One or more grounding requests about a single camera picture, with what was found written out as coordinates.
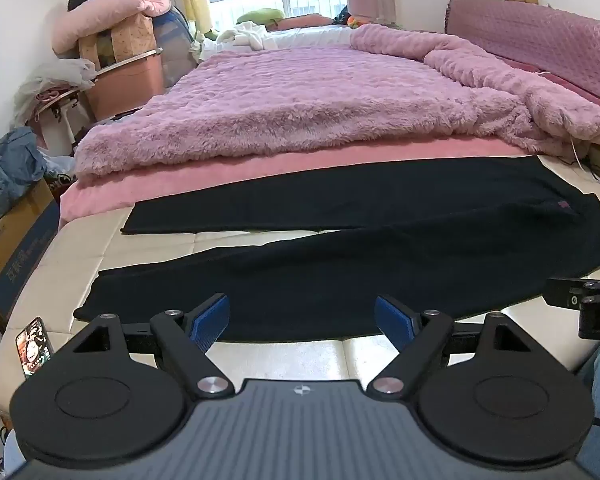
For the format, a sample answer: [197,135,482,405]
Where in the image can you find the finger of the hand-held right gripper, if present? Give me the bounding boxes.
[545,275,600,307]

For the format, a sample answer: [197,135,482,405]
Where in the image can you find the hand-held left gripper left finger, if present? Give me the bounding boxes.
[67,293,234,402]

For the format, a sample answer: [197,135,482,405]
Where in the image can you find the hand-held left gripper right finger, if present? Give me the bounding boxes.
[367,295,537,402]

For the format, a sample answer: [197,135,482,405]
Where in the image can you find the black pants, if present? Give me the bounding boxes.
[73,155,600,343]

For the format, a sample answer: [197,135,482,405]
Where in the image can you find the cream leather mattress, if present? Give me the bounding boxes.
[0,152,600,411]

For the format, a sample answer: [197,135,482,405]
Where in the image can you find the pink bed sheet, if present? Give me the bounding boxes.
[60,135,526,222]

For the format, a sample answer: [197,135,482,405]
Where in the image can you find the smartphone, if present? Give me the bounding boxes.
[15,317,56,381]

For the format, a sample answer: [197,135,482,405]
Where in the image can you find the cardboard box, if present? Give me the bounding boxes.
[0,180,61,306]

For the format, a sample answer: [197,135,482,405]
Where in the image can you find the fluffy purple blanket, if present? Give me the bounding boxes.
[74,24,600,177]

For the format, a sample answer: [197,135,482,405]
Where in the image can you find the purple quilted headboard cover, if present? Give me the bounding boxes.
[445,0,600,106]

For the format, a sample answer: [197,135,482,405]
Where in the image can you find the pink storage bin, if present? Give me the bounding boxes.
[80,47,167,122]

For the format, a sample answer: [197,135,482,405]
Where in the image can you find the grey-blue cloth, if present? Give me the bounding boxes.
[0,127,47,231]

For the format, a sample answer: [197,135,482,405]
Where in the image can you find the blue quilted bag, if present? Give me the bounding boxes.
[154,6,200,92]

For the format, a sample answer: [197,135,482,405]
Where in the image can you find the white cloth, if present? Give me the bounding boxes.
[199,21,281,60]

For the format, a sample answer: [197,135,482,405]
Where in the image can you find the grey-white cloth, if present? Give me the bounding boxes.
[17,59,98,111]

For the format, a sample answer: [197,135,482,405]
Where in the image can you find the brown patterned bag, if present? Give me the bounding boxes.
[79,14,157,63]

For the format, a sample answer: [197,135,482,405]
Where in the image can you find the green plush pillow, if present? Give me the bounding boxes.
[236,8,286,26]

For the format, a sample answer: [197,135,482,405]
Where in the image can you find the pink pillow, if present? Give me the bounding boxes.
[274,14,337,31]

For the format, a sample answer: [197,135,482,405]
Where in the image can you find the pink comforter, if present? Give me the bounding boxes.
[52,0,173,55]

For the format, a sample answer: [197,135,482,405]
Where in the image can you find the white charging cable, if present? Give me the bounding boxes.
[567,135,600,187]

